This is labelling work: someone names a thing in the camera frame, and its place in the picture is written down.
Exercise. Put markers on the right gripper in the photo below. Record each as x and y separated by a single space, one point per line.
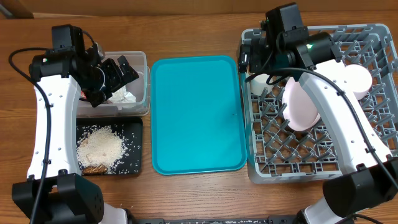
259 65

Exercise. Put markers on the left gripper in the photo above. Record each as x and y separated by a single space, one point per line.
117 78

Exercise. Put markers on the white tissue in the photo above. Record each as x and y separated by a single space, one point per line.
122 96

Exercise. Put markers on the pale green cup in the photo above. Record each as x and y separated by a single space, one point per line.
259 84

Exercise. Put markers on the red snack wrapper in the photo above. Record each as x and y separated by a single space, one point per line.
83 96

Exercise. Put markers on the rice food leftovers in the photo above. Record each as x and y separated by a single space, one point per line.
101 149

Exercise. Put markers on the large pink plate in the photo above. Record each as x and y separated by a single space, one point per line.
300 109

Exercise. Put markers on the small pink bowl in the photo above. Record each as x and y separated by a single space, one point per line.
359 80

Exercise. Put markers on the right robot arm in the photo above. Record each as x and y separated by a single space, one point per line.
368 169

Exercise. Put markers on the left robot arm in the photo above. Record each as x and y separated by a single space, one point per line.
55 191

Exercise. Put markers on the clear plastic bin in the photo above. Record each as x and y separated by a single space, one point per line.
140 88

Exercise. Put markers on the black plastic tray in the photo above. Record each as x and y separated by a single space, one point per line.
136 130

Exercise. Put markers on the teal serving tray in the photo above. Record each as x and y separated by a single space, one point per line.
196 116

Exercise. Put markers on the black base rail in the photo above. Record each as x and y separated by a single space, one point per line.
273 219

